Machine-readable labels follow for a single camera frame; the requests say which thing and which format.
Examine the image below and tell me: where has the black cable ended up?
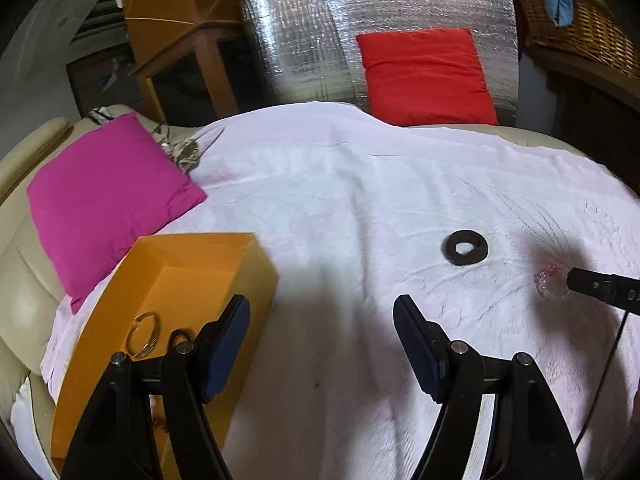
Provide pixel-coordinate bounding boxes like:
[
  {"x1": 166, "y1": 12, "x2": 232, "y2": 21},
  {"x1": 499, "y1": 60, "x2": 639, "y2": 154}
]
[{"x1": 572, "y1": 309, "x2": 632, "y2": 449}]

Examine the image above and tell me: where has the black scrunchie ring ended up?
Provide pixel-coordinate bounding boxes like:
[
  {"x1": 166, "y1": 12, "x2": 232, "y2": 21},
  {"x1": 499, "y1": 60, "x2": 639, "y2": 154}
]
[{"x1": 440, "y1": 230, "x2": 490, "y2": 267}]

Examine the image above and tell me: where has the silver foil insulation sheet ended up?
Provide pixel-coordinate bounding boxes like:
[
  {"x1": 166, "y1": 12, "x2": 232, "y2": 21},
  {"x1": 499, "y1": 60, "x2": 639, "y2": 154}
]
[{"x1": 241, "y1": 0, "x2": 518, "y2": 126}]

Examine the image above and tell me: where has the magenta cushion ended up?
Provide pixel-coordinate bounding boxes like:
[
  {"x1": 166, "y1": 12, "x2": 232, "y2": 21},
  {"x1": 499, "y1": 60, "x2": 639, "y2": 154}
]
[{"x1": 27, "y1": 113, "x2": 206, "y2": 312}]

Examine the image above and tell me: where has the pink fluffy blanket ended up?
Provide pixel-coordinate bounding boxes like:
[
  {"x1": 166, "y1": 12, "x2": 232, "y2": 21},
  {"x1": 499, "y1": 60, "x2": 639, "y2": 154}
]
[{"x1": 8, "y1": 101, "x2": 640, "y2": 480}]

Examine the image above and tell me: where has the silver hoop bangle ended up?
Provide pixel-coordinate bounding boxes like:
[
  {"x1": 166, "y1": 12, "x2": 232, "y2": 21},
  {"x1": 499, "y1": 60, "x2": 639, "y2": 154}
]
[{"x1": 125, "y1": 311, "x2": 160, "y2": 360}]

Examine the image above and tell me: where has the red cushion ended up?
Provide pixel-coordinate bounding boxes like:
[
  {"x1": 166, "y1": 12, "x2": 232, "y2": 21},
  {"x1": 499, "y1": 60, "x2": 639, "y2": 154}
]
[{"x1": 357, "y1": 28, "x2": 498, "y2": 127}]

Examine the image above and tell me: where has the cream leather sofa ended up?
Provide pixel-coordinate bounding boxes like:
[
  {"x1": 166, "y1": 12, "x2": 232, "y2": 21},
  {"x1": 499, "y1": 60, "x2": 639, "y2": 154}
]
[{"x1": 0, "y1": 103, "x2": 166, "y2": 426}]

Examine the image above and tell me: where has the pink clear bead bracelet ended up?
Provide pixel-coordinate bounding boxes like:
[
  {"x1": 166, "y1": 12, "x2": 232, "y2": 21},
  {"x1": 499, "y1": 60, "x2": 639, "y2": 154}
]
[{"x1": 532, "y1": 263, "x2": 572, "y2": 302}]

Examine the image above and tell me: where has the wicker basket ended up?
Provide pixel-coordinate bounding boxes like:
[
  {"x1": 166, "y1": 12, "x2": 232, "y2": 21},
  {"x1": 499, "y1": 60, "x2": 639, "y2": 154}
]
[{"x1": 518, "y1": 0, "x2": 639, "y2": 79}]

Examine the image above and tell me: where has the orange cardboard box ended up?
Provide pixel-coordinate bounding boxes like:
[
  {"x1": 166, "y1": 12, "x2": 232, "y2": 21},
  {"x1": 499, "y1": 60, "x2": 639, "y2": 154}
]
[{"x1": 51, "y1": 233, "x2": 279, "y2": 468}]

